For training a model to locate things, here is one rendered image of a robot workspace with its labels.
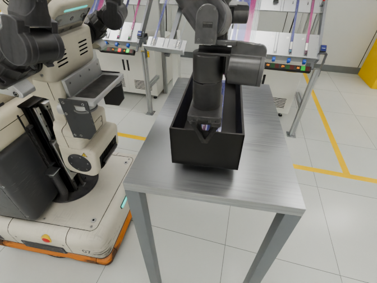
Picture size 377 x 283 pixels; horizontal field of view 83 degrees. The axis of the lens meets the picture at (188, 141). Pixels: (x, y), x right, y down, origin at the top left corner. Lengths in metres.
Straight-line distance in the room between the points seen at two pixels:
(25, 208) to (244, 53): 1.08
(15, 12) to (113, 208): 0.89
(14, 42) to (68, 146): 0.49
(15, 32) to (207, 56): 0.40
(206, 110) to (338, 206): 1.49
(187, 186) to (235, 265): 0.85
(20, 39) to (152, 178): 0.41
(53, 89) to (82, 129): 0.17
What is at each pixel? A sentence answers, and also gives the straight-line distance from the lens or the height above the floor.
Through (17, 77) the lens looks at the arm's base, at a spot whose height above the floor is 1.01.
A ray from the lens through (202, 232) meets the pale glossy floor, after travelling 1.40.
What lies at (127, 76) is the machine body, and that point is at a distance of 2.66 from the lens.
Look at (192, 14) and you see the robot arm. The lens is 0.39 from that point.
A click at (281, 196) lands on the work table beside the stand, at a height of 0.80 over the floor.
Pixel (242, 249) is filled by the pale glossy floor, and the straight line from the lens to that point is 1.39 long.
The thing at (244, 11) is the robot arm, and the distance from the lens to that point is 0.96.
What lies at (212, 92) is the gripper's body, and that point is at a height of 1.05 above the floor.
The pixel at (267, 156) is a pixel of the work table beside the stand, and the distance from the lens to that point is 0.67.
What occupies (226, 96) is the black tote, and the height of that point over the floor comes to 0.84.
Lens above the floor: 1.23
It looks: 39 degrees down
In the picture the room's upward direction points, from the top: 1 degrees clockwise
